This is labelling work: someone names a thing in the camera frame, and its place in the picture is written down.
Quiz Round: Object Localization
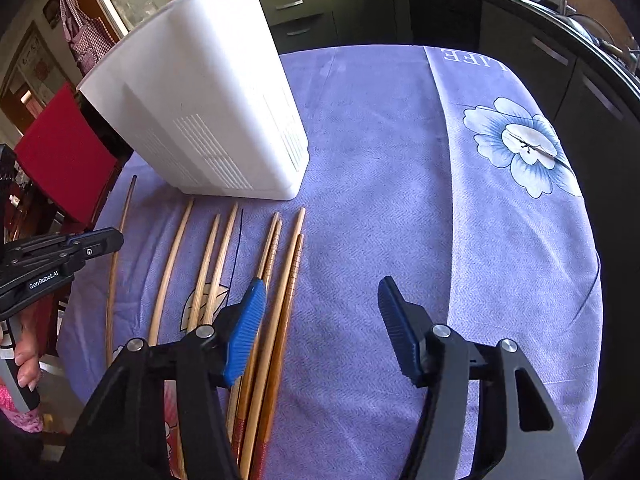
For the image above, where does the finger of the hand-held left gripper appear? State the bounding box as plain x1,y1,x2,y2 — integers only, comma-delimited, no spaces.
5,227,124,273

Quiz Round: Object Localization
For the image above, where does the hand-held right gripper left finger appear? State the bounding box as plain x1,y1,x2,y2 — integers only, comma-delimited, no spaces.
60,279,267,480

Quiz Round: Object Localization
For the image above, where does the person's left hand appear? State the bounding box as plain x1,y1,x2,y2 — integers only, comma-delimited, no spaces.
14,332,43,391

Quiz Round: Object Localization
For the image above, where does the checkered apron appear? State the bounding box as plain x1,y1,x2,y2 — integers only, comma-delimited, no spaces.
59,0,118,73

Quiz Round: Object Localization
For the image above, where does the kitchen sink with dishes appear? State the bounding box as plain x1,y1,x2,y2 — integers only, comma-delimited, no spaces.
565,12,640,71

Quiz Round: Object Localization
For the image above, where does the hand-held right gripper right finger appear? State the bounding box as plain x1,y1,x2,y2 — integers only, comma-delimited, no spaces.
377,276,586,480

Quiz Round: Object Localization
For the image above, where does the red upholstered chair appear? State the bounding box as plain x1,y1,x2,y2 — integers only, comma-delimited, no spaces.
14,82,126,228

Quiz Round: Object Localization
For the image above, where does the white plastic utensil holder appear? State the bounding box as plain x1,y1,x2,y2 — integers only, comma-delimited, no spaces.
77,0,310,202

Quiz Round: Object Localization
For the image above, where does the purple floral tablecloth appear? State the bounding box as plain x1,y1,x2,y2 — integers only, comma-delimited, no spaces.
57,45,603,480

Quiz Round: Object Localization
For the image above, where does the wall poster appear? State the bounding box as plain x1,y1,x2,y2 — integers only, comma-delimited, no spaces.
10,25,56,106

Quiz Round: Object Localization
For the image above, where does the ridged-tip wooden chopstick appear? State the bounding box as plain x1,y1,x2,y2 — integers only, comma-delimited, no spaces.
235,219,284,480
225,212,280,461
242,207,307,480
250,234,306,480

